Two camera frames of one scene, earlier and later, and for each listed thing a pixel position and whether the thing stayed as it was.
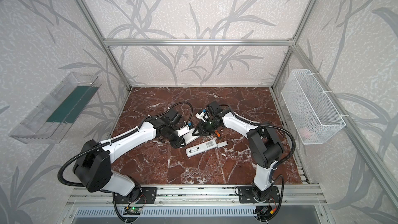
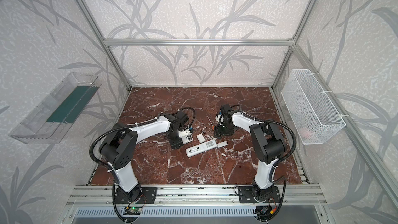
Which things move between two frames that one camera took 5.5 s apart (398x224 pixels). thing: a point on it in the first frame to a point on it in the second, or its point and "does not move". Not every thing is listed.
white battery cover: (222, 144) does not move
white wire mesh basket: (312, 114) does not move
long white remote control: (201, 148) does not move
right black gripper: (203, 124) to (224, 130)
